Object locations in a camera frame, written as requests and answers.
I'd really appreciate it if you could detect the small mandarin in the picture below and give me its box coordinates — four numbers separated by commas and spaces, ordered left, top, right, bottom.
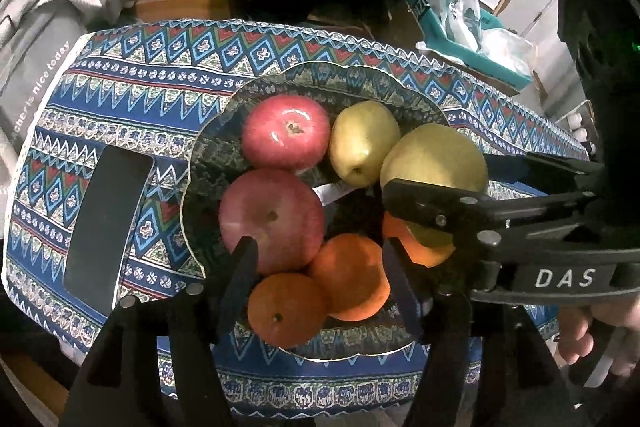
382, 212, 454, 268

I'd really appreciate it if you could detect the black smartphone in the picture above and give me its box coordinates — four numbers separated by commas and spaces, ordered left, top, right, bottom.
64, 146, 153, 315

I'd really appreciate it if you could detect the teal plastic bin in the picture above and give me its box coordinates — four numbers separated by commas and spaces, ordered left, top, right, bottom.
407, 0, 533, 91

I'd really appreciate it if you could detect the pile of grey white clothes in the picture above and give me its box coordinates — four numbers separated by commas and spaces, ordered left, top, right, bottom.
1, 0, 137, 202

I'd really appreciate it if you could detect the person's right hand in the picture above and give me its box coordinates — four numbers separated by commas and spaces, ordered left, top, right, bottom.
558, 296, 639, 377

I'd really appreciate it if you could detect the dark glass fruit bowl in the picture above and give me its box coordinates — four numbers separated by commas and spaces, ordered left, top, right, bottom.
180, 62, 446, 361

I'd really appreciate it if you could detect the wooden drawer unit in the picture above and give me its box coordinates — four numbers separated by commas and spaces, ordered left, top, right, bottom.
132, 0, 231, 23

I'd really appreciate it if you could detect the blue patterned tablecloth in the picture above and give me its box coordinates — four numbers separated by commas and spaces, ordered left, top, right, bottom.
2, 20, 587, 419

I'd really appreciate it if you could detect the dark red apple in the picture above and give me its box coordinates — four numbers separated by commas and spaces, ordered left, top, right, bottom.
218, 169, 324, 275

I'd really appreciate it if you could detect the yellow green pear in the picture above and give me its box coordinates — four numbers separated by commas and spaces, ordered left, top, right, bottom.
328, 101, 401, 188

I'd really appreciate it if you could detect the clear plastic bag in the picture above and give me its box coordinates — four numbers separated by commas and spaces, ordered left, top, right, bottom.
416, 28, 539, 78

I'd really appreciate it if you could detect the large orange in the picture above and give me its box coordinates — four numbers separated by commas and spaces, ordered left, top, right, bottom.
307, 233, 390, 322
247, 273, 328, 349

